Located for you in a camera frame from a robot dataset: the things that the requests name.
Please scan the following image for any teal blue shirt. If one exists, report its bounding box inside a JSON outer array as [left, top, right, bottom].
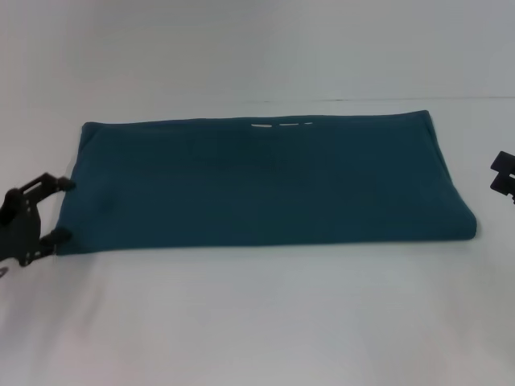
[[54, 108, 451, 257]]

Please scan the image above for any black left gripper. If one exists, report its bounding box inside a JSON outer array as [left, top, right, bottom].
[[0, 172, 76, 267]]

